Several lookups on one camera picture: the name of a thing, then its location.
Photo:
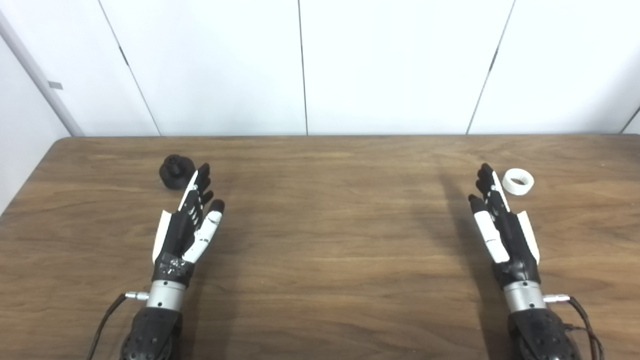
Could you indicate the small grey wall tag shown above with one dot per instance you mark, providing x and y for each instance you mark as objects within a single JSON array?
[{"x": 55, "y": 85}]

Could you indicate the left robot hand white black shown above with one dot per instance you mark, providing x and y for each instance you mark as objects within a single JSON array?
[{"x": 176, "y": 235}]

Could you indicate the grey wall corner post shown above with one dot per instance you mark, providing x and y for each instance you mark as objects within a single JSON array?
[{"x": 37, "y": 75}]

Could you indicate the round black part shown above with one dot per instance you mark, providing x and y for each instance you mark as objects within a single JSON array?
[{"x": 177, "y": 172}]

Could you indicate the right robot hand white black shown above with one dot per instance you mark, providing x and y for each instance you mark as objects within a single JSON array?
[{"x": 515, "y": 250}]

